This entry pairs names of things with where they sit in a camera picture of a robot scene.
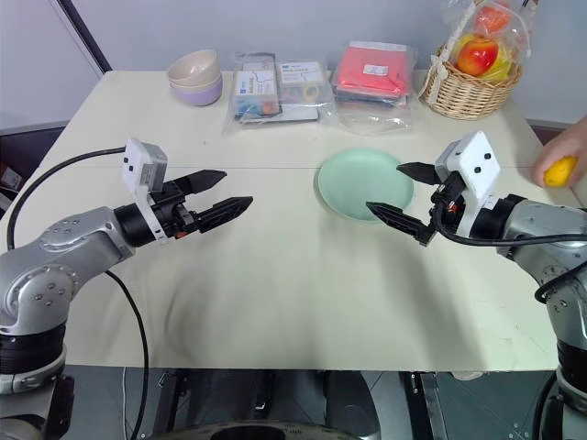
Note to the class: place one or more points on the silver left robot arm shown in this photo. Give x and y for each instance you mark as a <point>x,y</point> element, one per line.
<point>69,247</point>

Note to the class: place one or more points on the red cloth in plastic bag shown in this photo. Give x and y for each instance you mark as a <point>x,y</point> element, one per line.
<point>371,69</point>

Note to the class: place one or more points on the clear bag with printed cards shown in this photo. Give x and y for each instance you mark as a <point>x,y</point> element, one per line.
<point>254,87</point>

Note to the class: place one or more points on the orange fruit in wrap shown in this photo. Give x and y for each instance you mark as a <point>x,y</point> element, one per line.
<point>493,18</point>

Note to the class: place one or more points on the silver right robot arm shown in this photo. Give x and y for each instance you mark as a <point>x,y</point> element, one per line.
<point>532,220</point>

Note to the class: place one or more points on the dark diagonal wall strip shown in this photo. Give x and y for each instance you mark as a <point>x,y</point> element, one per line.
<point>94,36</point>

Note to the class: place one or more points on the mint green round plate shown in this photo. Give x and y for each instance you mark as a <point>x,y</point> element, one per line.
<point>357,183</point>

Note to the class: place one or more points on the woven wicker basket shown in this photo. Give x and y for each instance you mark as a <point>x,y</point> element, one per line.
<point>468,94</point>

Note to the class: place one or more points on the red and yellow apple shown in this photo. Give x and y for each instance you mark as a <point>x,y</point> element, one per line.
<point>477,57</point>

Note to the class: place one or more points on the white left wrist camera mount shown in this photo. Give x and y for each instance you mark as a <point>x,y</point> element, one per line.
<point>137,165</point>

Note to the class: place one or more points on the purple bowl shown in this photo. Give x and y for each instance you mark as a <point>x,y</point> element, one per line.
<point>197,95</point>

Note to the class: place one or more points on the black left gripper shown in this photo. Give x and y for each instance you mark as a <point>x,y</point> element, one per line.
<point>170,207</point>

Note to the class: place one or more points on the yellow fruit in basket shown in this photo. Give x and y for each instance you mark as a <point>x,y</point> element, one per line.
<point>504,66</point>

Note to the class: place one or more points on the empty clear plastic bag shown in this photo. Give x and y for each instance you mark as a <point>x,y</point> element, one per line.
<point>380,120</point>

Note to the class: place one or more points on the person's bare hand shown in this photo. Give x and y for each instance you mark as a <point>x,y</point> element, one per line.
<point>566,142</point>

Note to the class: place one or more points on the black strut under table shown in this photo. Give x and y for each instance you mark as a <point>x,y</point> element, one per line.
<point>431,408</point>

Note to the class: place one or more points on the black furniture beside table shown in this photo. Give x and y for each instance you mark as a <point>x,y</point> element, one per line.
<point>27,156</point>

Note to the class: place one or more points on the beige bowl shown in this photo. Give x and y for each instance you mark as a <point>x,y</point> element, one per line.
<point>192,66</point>
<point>176,85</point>

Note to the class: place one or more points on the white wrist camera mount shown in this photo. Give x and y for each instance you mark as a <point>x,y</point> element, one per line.
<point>137,165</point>
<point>477,160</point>

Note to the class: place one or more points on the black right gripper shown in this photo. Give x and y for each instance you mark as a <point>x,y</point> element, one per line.
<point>451,201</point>

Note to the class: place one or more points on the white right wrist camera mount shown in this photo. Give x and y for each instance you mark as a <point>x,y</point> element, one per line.
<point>477,160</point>

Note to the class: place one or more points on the clear bag with coloured rings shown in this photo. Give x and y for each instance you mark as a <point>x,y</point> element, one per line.
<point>302,80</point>

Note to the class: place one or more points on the yellow lemon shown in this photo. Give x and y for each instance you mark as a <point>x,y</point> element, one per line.
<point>558,173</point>

